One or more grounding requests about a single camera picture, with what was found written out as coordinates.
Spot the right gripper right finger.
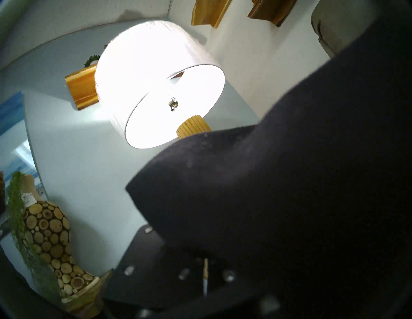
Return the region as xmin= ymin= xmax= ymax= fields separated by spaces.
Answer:
xmin=180 ymin=259 xmax=284 ymax=319

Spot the blue seascape painting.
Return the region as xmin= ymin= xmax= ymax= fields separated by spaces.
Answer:
xmin=0 ymin=91 xmax=43 ymax=225

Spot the white shade wooden lamp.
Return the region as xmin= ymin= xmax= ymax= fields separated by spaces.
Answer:
xmin=95 ymin=20 xmax=226 ymax=149

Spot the small wooden wall shelf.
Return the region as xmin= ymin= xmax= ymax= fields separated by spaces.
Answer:
xmin=191 ymin=0 xmax=232 ymax=29

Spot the wood slice vase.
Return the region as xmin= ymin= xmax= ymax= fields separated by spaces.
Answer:
xmin=22 ymin=175 xmax=101 ymax=303

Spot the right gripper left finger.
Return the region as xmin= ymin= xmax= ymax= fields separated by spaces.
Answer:
xmin=103 ymin=224 xmax=207 ymax=319

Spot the wooden pedestal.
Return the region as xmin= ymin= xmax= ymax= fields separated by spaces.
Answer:
xmin=61 ymin=269 xmax=114 ymax=319

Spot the beige leather sofa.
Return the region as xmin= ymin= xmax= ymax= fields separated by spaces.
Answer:
xmin=311 ymin=0 xmax=380 ymax=59

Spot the black jacket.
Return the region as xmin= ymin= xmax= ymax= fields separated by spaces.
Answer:
xmin=126 ymin=10 xmax=412 ymax=319

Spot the wooden corner wall shelf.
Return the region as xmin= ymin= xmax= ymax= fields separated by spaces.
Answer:
xmin=64 ymin=64 xmax=100 ymax=111

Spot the live edge wooden wall shelf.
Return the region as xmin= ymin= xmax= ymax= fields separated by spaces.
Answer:
xmin=248 ymin=0 xmax=297 ymax=28

